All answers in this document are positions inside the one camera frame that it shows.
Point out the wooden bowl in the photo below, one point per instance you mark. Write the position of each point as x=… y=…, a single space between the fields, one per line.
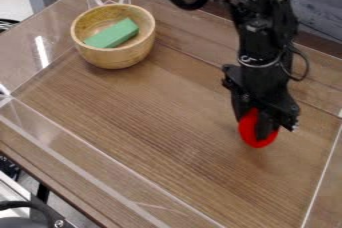
x=100 y=18

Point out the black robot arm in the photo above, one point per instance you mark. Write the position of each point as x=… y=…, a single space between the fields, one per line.
x=259 y=12

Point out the green rectangular block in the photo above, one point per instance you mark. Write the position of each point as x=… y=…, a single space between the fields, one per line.
x=114 y=35

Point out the red plush fruit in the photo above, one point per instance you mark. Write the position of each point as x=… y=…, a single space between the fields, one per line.
x=247 y=130

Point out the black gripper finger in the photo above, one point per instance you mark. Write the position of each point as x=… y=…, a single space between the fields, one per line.
x=242 y=103
x=267 y=125

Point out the clear acrylic tray walls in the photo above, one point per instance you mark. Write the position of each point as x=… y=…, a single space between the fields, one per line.
x=138 y=146

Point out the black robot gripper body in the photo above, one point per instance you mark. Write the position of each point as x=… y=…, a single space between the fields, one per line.
x=263 y=72

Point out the black metal table leg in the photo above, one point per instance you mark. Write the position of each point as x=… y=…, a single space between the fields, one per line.
x=43 y=193

